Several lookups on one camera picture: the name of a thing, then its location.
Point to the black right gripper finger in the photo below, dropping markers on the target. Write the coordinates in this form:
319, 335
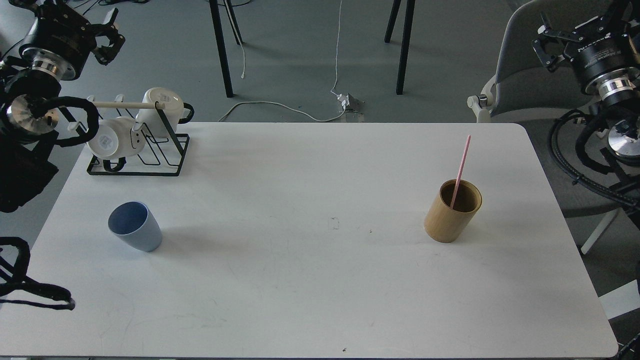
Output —
546, 30
550, 52

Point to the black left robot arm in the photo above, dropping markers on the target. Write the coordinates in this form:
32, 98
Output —
34, 115

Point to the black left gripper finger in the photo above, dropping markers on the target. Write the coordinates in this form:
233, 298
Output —
105, 54
111, 15

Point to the black wire mug rack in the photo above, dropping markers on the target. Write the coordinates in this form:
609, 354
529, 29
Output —
160, 157

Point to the white mug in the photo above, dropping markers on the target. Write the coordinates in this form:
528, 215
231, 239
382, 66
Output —
115, 140
168, 102

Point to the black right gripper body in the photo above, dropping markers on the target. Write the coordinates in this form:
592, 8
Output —
604, 59

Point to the grey office chair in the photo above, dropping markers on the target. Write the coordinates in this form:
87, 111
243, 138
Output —
521, 82

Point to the pink chopstick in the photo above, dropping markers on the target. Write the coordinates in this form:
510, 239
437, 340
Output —
460, 172

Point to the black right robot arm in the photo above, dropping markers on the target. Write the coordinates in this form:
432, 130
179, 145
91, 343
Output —
610, 137

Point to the black table leg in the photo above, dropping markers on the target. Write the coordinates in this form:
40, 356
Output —
405, 41
220, 41

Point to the white mug rear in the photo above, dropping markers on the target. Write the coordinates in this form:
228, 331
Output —
168, 102

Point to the black table leg right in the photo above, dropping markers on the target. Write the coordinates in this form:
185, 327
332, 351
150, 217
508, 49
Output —
405, 41

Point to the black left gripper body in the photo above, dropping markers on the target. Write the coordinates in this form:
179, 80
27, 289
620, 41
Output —
60, 40

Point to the black table leg left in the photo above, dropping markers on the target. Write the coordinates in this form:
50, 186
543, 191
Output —
220, 41

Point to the bamboo cylinder holder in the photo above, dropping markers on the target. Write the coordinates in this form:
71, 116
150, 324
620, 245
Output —
445, 223

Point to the white mug front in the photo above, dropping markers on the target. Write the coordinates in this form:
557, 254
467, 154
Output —
115, 140

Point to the white power plug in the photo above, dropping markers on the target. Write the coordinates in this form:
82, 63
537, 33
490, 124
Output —
349, 103

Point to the blue plastic cup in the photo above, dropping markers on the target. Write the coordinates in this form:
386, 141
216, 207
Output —
134, 223

